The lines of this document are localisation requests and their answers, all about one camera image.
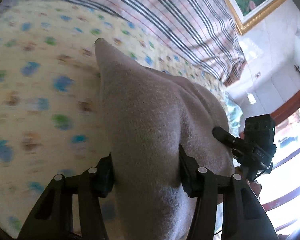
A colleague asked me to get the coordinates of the person's right hand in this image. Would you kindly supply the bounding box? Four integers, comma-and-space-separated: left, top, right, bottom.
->
234, 166, 263, 202

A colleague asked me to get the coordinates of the pink plaid quilt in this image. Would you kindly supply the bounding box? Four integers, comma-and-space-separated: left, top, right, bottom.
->
15, 0, 248, 85

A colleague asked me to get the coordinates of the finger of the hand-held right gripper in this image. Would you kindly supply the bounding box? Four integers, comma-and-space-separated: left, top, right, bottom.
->
212, 126, 248, 152

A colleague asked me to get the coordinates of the yellow cartoon printed bed sheet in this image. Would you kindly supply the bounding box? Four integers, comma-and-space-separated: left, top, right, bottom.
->
0, 4, 230, 239

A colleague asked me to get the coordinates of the turquoise patterned sheet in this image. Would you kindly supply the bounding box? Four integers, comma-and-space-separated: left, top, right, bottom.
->
224, 92, 245, 130

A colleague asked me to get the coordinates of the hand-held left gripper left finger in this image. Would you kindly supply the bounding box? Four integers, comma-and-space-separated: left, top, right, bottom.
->
16, 152, 114, 240

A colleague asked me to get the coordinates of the red wooden door frame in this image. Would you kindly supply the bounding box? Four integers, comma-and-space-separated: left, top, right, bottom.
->
261, 86, 300, 233

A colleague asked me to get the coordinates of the beige knitted sweater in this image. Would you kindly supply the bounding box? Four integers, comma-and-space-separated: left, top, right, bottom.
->
94, 37, 237, 240

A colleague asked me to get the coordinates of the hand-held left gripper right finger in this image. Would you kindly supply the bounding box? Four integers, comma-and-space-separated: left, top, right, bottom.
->
178, 144, 279, 240

